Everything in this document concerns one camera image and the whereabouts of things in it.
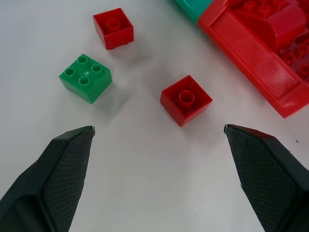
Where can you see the red curved building block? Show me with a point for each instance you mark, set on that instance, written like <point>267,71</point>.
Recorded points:
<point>281,26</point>

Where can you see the green plastic tray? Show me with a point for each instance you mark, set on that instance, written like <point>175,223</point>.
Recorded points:
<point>193,7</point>

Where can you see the red plastic tray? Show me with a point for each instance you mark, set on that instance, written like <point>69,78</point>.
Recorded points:
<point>243,46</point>

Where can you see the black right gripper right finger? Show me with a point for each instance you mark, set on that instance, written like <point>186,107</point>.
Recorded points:
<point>263,174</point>

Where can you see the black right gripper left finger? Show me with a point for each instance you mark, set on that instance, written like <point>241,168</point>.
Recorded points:
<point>55,174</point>

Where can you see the red square building block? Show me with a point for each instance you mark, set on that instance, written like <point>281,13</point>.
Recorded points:
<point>186,100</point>
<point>113,29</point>

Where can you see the green square building block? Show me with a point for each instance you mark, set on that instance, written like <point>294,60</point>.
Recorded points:
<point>85,78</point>

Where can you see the red studded building block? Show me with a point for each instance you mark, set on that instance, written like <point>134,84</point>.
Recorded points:
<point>256,8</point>

